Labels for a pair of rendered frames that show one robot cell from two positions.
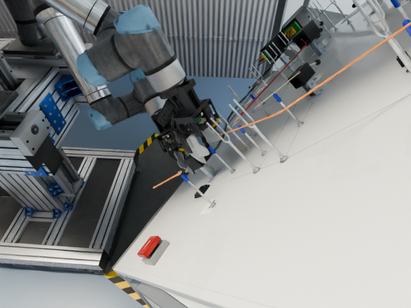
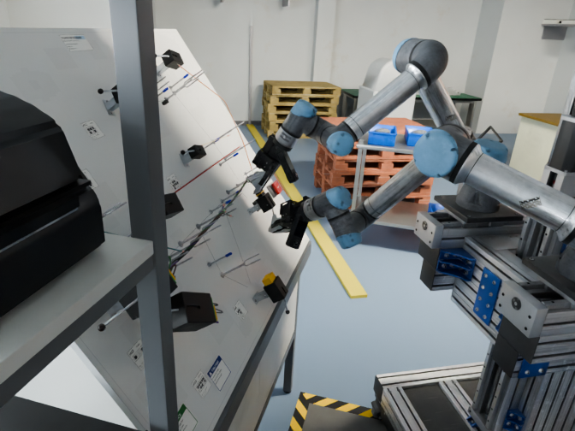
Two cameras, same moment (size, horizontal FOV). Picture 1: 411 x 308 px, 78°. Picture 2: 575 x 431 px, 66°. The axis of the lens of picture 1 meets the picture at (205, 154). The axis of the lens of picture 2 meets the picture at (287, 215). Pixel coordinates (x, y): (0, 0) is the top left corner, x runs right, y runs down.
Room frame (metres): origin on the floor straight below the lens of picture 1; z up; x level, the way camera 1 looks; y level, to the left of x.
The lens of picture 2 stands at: (1.88, -0.34, 1.73)
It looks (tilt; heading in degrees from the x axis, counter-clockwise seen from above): 23 degrees down; 163
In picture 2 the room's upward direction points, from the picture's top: 3 degrees clockwise
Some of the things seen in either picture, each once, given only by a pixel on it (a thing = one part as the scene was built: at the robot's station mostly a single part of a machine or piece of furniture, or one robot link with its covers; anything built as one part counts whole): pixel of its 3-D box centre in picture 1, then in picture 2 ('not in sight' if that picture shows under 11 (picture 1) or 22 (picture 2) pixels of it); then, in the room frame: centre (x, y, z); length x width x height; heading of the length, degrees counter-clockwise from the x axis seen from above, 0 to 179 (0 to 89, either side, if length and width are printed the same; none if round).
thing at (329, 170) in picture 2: not in sight; (372, 162); (-2.35, 1.92, 0.41); 1.14 x 0.82 x 0.81; 85
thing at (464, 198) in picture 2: not in sight; (480, 191); (0.63, 0.77, 1.21); 0.15 x 0.15 x 0.10
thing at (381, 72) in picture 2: not in sight; (385, 107); (-4.15, 2.98, 0.68); 0.68 x 0.58 x 1.36; 86
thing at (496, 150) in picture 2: not in sight; (486, 160); (0.63, 0.77, 1.33); 0.13 x 0.12 x 0.14; 179
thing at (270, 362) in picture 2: not in sight; (279, 330); (0.49, 0.09, 0.60); 0.55 x 0.03 x 0.39; 149
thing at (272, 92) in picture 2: not in sight; (299, 109); (-5.45, 2.05, 0.42); 1.20 x 0.81 x 0.83; 86
